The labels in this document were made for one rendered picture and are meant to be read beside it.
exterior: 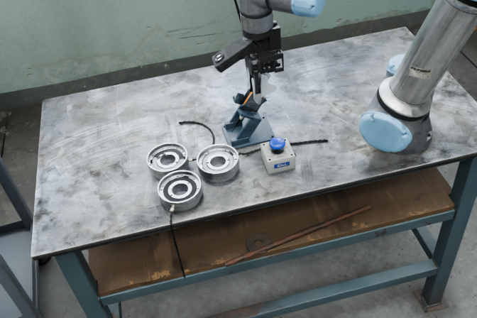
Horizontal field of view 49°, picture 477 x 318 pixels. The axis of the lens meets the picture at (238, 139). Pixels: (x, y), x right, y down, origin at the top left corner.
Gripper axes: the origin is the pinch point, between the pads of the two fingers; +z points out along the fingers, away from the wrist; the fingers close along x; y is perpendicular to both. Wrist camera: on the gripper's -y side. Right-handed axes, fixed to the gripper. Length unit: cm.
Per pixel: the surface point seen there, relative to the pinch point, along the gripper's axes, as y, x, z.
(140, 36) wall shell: -26, 150, 62
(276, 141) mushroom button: 1.6, -13.5, 4.4
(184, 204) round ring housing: -23.5, -22.3, 8.8
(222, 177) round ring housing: -13.1, -16.1, 9.3
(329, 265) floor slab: 25, 3, 92
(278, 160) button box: 1.0, -16.8, 7.4
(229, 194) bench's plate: -12.5, -19.7, 11.9
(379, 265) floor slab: 43, -3, 92
